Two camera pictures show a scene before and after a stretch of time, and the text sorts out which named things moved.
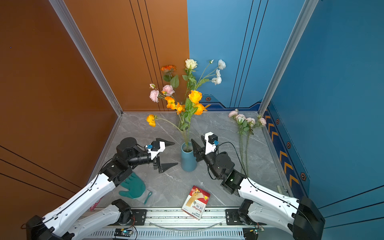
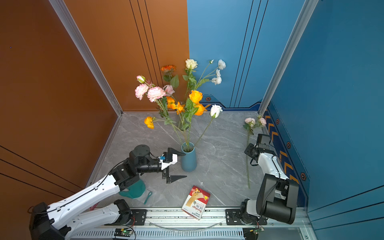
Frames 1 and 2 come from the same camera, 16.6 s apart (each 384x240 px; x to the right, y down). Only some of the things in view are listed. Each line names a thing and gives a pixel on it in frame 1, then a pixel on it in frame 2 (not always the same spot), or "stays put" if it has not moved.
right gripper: [199, 153] to [250, 146]
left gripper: [162, 168] to [166, 175]
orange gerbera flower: [169, 77] stays put
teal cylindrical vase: [188, 161] stays put
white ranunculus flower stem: [215, 76] stays put
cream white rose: [190, 64] stays put
